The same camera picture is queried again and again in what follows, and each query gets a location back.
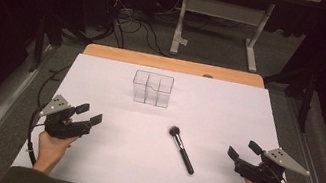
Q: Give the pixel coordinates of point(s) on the person's left hand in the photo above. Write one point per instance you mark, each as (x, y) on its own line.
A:
(50, 151)

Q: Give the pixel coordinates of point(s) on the wooden table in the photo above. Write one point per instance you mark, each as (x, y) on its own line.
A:
(172, 64)

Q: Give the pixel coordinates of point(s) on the black makeup brush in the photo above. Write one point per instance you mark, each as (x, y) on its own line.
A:
(182, 151)

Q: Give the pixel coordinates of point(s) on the black metal stand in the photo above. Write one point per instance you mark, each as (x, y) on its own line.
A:
(38, 46)
(308, 97)

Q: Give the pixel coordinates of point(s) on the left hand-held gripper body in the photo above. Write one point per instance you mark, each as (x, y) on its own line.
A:
(60, 125)

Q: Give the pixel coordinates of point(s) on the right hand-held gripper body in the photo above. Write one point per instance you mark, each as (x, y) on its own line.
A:
(266, 174)

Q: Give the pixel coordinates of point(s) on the white desk frame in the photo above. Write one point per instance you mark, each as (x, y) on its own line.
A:
(222, 10)

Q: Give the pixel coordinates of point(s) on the clear acrylic organizer box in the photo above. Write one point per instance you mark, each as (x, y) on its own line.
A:
(152, 89)

